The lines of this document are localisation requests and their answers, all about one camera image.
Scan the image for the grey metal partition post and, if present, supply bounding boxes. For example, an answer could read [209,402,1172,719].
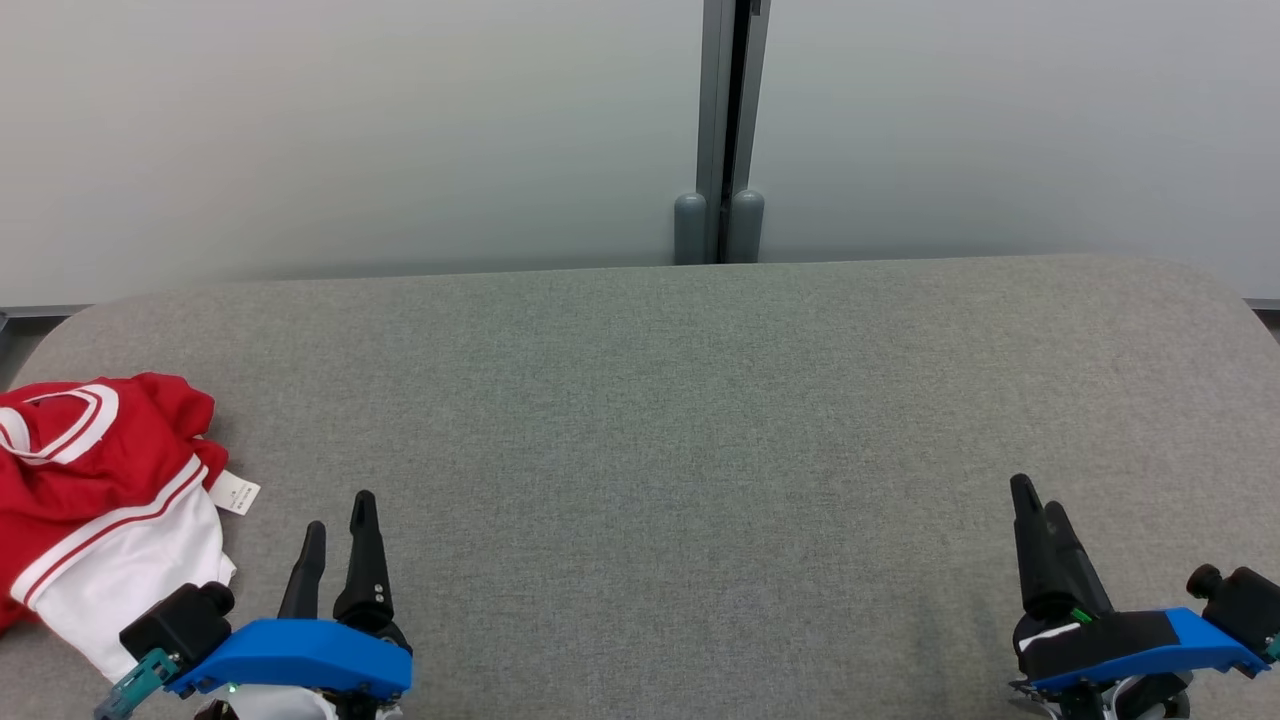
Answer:
[697,0,771,266]

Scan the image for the grey cylindrical post cap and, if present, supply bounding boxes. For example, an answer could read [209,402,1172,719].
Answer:
[727,189,766,264]
[673,192,709,266]

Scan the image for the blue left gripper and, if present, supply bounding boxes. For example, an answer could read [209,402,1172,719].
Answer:
[165,490,413,720]

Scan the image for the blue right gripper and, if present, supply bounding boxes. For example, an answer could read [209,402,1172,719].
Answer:
[1010,474,1269,720]

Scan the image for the red Bulls jersey white sleeves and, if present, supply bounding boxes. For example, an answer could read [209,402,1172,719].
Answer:
[0,372,261,683]

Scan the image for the teal left camera plug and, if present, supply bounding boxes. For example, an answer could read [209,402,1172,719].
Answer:
[95,648,181,720]

